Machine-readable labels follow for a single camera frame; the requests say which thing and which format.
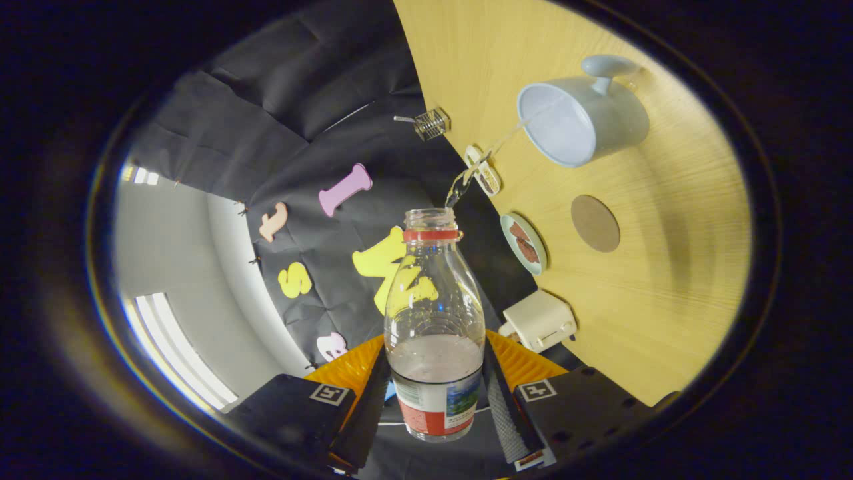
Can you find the wide ceiling light panel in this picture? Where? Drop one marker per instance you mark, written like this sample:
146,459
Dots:
180,353

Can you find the wooden table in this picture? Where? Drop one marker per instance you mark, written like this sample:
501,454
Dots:
666,266

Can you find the round brown coaster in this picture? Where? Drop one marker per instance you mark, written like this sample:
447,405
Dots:
595,223

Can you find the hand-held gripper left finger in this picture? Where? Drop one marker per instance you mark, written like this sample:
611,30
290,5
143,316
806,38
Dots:
363,420

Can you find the clear juice bottle red label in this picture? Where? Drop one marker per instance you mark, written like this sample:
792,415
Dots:
434,373

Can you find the black backdrop cloth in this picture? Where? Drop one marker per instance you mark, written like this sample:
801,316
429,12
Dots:
320,86

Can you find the pale blue cup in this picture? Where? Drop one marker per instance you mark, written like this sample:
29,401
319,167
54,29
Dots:
613,120

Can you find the brown meat piece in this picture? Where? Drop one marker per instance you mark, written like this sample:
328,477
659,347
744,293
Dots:
518,231
528,250

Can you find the white toaster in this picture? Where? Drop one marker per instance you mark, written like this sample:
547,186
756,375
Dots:
540,320

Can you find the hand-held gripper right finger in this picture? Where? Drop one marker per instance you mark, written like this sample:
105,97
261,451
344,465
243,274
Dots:
503,413

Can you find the white divided condiment tray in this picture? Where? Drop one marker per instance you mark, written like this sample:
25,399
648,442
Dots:
488,174

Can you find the pale green plate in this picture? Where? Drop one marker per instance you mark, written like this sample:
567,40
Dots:
538,260

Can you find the small ceiling light panel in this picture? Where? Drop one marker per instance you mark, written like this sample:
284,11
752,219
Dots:
141,175

